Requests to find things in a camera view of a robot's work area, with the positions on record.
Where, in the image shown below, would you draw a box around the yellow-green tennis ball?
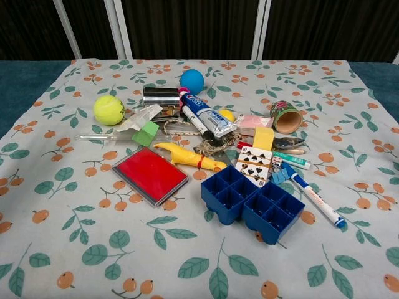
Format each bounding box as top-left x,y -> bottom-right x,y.
93,95 -> 126,126

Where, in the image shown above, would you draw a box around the tan twine bundle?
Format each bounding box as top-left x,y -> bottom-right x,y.
193,132 -> 243,157

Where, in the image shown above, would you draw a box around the blue rubber ball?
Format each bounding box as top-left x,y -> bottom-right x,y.
180,69 -> 206,95

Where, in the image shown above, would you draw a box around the floral leaf print tablecloth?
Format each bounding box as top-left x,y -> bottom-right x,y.
0,58 -> 399,299

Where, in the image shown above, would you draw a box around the blue white toothpaste tube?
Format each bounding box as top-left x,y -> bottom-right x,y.
180,92 -> 238,140

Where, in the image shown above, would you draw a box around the blue white whiteboard marker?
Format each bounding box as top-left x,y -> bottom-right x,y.
289,173 -> 347,229

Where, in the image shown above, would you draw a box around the banded playing card deck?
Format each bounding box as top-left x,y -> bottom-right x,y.
234,145 -> 274,184

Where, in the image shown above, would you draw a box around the blue ice cube tray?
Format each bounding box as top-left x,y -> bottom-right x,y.
200,164 -> 307,247

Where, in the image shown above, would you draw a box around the metal scissors blade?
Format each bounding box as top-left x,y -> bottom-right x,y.
214,151 -> 233,168

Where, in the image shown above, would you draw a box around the clear glass tube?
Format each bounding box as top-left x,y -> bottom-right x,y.
76,131 -> 138,145

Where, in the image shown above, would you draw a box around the red ink pad case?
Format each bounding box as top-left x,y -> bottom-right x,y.
112,146 -> 190,208

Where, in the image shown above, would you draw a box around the braided rope loop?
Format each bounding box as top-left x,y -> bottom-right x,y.
163,119 -> 202,136

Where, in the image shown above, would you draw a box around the yellow sticky note block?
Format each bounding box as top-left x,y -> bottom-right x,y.
252,126 -> 276,153

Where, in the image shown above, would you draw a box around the teal table cover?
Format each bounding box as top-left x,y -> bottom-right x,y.
0,59 -> 399,140

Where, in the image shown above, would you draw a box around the blue binder clip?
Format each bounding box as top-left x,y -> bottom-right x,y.
270,164 -> 296,188

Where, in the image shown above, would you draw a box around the patterned tape roll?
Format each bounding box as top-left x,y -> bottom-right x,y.
269,100 -> 302,135

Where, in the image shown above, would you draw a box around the shiny metal tin box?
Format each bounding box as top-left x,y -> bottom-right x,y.
142,87 -> 182,118

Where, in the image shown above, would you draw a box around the black white marker pen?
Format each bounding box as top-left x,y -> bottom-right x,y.
181,105 -> 214,141

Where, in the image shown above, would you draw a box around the green foam block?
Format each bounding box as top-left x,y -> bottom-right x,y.
131,120 -> 160,147

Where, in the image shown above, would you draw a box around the yellow rubber chicken toy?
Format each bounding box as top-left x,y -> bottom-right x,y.
153,142 -> 228,172

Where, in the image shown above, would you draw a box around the green white small tube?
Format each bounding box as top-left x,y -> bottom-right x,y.
274,151 -> 312,171

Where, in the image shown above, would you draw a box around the crumpled white paper receipt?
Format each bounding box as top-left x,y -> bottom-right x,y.
117,104 -> 163,133

